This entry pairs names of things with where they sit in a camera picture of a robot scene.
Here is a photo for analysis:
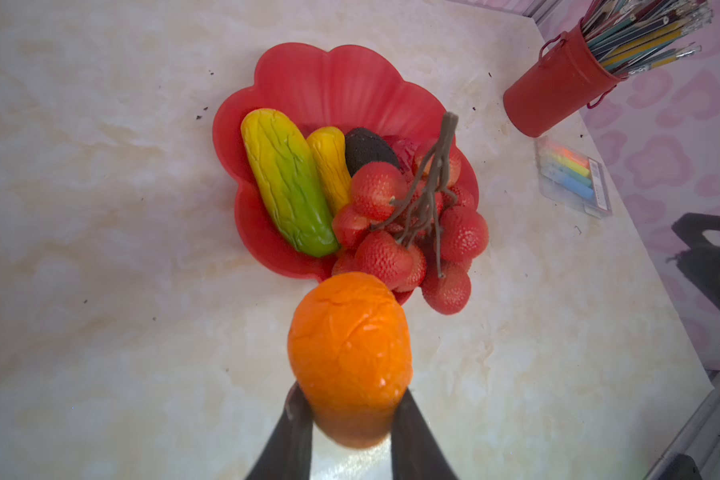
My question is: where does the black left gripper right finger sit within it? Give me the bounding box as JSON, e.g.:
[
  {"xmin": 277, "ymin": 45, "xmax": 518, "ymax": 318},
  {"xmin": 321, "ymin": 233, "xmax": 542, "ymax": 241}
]
[{"xmin": 391, "ymin": 389, "xmax": 457, "ymax": 480}]

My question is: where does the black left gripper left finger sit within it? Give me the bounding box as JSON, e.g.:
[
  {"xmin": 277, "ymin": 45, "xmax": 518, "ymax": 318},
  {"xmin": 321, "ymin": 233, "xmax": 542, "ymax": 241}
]
[{"xmin": 246, "ymin": 383, "xmax": 313, "ymax": 480}]

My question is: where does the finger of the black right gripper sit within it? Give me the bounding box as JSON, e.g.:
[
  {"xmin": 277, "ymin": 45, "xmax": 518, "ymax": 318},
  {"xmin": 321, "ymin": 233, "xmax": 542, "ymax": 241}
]
[{"xmin": 667, "ymin": 213, "xmax": 720, "ymax": 311}]

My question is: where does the small orange fake fruit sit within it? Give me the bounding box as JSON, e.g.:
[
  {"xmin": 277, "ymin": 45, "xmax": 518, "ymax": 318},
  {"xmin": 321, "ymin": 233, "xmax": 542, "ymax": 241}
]
[{"xmin": 287, "ymin": 272, "xmax": 413, "ymax": 449}]

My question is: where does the red lychee bunch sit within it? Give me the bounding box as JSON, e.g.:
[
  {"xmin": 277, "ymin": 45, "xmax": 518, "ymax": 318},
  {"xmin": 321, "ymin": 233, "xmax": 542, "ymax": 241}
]
[{"xmin": 332, "ymin": 112, "xmax": 489, "ymax": 315}]

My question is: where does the yellow green fake fruit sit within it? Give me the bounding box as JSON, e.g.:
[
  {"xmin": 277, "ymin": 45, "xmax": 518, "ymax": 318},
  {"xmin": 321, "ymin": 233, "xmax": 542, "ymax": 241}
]
[{"xmin": 240, "ymin": 108, "xmax": 339, "ymax": 258}]

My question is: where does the dark fake avocado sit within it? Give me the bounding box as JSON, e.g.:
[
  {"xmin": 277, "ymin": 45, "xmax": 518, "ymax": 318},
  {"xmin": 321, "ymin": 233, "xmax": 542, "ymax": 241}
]
[{"xmin": 345, "ymin": 127, "xmax": 400, "ymax": 177}]

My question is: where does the yellow orange fake fruit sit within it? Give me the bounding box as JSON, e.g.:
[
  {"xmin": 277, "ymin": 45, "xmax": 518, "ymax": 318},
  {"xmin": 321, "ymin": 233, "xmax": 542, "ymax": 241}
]
[{"xmin": 307, "ymin": 126, "xmax": 351, "ymax": 215}]

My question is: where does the red flower-shaped fruit bowl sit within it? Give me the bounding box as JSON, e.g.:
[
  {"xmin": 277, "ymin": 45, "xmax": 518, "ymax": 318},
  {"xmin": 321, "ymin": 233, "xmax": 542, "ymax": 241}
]
[{"xmin": 212, "ymin": 43, "xmax": 479, "ymax": 281}]

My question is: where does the clear box of coloured chalks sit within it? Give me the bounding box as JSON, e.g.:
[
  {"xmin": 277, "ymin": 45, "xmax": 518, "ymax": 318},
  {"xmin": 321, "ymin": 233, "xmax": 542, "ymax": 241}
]
[{"xmin": 535, "ymin": 137, "xmax": 612, "ymax": 219}]

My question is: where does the red pencil cup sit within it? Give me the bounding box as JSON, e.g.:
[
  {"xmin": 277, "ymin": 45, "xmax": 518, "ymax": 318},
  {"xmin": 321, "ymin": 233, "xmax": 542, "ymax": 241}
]
[{"xmin": 503, "ymin": 23, "xmax": 623, "ymax": 138}]

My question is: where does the bundle of coloured pencils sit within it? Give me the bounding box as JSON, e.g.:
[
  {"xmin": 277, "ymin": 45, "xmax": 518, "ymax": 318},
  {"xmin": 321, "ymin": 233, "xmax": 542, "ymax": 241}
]
[{"xmin": 582, "ymin": 0, "xmax": 714, "ymax": 79}]

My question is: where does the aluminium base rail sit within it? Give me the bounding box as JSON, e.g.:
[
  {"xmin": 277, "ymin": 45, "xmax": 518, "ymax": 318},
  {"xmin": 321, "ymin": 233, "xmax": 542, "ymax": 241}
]
[{"xmin": 646, "ymin": 370, "xmax": 720, "ymax": 479}]

